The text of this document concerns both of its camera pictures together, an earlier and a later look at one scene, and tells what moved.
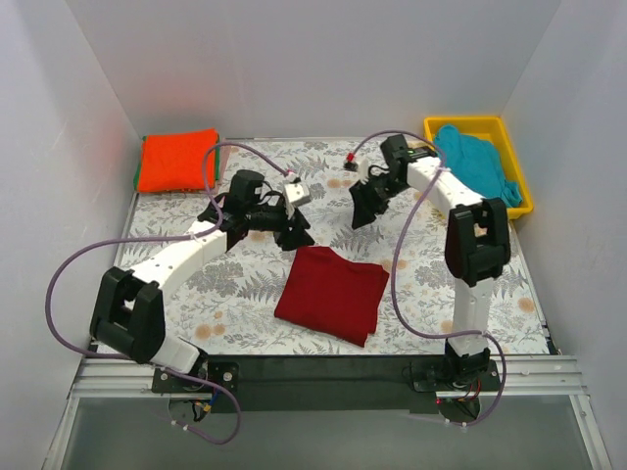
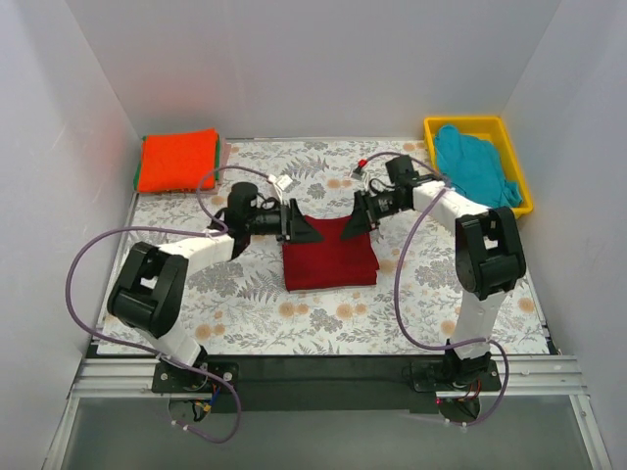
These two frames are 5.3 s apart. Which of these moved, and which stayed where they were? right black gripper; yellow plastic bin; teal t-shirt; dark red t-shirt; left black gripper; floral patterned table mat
Moved: right black gripper; dark red t-shirt
Stayed: teal t-shirt; floral patterned table mat; yellow plastic bin; left black gripper
